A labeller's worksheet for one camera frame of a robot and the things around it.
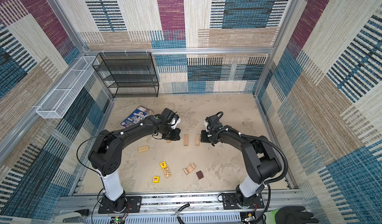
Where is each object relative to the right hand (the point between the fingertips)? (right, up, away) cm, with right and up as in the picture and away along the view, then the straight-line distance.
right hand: (202, 139), depth 92 cm
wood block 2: (-3, -1, +3) cm, 4 cm away
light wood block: (-36, -6, 0) cm, 37 cm away
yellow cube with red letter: (-23, -13, -7) cm, 27 cm away
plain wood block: (-21, -1, +2) cm, 21 cm away
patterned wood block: (-20, -16, -9) cm, 27 cm away
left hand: (-13, +3, -3) cm, 14 cm away
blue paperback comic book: (-44, +15, +14) cm, 49 cm away
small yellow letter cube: (-25, -18, -13) cm, 34 cm away
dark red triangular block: (-2, -17, -11) cm, 20 cm away
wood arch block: (-8, -14, -9) cm, 19 cm away
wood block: (-10, -1, +2) cm, 10 cm away
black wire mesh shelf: (-53, +44, +16) cm, 71 cm away
